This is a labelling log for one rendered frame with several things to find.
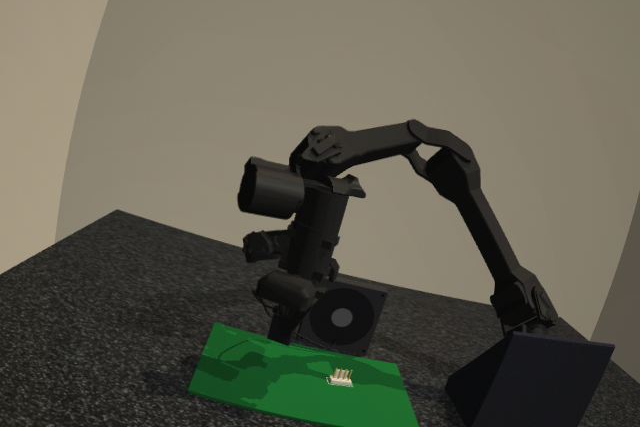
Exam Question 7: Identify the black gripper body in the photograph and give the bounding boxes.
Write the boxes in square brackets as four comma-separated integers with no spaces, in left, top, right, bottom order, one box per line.
[256,219,340,312]

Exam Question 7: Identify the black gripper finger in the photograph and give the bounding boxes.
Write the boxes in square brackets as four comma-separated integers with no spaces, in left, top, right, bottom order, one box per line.
[309,284,328,312]
[279,298,318,338]

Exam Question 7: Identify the green circuit board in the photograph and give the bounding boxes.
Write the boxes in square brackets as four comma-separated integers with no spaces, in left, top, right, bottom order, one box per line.
[187,322,419,427]

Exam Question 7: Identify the black cable with plug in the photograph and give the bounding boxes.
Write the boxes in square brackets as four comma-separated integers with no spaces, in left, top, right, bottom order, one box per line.
[252,290,336,348]

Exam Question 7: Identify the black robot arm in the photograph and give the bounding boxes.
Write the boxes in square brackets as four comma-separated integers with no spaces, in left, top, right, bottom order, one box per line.
[238,119,558,337]

